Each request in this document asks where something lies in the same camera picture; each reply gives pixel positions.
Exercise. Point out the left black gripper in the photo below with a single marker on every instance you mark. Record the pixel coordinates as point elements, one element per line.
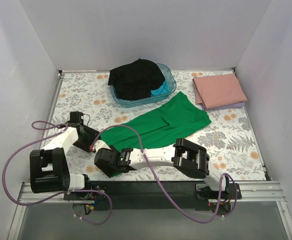
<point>86,140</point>

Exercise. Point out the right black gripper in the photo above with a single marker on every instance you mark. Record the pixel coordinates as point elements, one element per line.
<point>106,164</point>

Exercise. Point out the green t-shirt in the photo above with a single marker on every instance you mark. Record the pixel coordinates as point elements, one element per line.
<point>158,128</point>

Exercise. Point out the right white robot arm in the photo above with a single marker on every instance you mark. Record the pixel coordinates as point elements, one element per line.
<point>189,158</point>

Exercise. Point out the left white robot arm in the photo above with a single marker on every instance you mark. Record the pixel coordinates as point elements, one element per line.
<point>49,171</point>

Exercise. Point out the black t-shirt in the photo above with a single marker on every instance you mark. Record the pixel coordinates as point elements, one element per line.
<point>136,80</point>

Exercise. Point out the light blue t-shirt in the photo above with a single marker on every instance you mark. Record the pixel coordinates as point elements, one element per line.
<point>163,89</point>

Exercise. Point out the blue plastic basket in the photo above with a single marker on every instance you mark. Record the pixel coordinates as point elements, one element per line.
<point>169,81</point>

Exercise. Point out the floral table mat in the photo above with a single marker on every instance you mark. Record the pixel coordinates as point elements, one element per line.
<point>229,139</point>

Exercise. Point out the folded pink t-shirt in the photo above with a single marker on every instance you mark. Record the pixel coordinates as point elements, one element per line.
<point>218,90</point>

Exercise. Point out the folded lavender t-shirt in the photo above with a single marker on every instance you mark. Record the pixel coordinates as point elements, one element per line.
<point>230,106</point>

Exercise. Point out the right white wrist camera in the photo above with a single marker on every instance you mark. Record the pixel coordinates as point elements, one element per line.
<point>99,144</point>

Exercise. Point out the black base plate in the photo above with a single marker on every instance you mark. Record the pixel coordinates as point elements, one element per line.
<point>147,195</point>

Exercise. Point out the aluminium frame rail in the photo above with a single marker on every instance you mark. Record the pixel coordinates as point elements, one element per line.
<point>251,191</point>

